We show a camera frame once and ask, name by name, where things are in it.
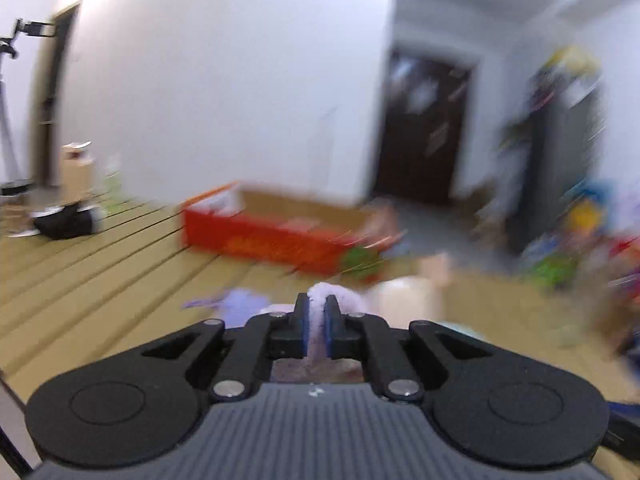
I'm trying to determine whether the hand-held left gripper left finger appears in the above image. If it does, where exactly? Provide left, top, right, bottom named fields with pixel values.
left=141, top=292, right=311, bottom=404

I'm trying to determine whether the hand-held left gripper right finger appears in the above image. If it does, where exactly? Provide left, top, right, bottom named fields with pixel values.
left=324, top=294, right=496, bottom=404

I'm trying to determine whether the lilac tissue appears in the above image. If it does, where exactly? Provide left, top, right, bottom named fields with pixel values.
left=272, top=282, right=372, bottom=385

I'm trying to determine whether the orange cardboard box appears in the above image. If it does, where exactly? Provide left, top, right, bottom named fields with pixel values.
left=180, top=182, right=401, bottom=282

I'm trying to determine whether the purple cloth on floor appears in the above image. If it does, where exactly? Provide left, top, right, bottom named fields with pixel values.
left=182, top=287, right=271, bottom=326

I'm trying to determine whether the clear plastic cup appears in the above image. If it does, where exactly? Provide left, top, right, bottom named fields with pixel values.
left=372, top=277, right=446, bottom=327

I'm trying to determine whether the dark wooden door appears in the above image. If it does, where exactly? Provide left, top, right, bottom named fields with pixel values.
left=370, top=47, right=477, bottom=207

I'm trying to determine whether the green bottle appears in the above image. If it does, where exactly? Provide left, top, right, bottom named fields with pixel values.
left=102, top=155, right=124, bottom=211

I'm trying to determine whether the black bag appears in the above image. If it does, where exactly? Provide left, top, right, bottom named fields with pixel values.
left=31, top=202, right=106, bottom=241

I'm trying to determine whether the pile of colourful toys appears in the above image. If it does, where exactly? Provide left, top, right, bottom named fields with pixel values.
left=520, top=180, right=640, bottom=311

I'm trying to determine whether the small brown cardboard box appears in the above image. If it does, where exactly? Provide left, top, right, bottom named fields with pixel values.
left=60, top=142, right=97, bottom=206

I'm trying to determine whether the grey cabinet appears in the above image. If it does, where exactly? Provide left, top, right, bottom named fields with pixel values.
left=505, top=80, right=607, bottom=261

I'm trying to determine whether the dark open doorway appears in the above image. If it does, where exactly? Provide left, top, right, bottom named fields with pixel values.
left=32, top=2, right=82, bottom=187

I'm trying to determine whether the camera tripod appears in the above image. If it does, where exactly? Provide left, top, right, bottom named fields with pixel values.
left=0, top=17, right=57, bottom=200

